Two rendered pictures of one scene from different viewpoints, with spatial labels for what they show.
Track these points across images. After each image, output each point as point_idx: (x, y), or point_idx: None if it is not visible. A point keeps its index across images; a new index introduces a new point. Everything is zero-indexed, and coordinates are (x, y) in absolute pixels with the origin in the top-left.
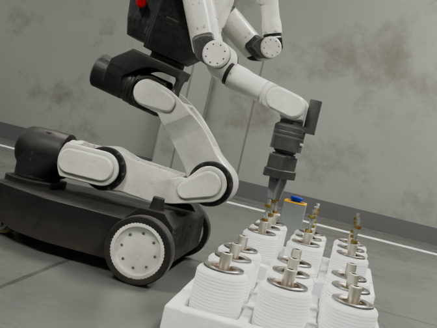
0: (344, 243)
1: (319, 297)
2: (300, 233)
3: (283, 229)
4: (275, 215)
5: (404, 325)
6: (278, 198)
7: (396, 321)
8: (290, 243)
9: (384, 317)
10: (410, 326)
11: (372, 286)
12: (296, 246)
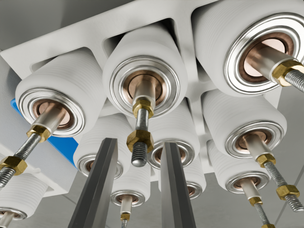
0: (227, 180)
1: (33, 172)
2: (181, 143)
3: (230, 95)
4: (266, 78)
5: (285, 138)
6: (161, 163)
7: (294, 132)
8: (75, 154)
9: (297, 124)
10: (286, 141)
11: (156, 180)
12: (73, 162)
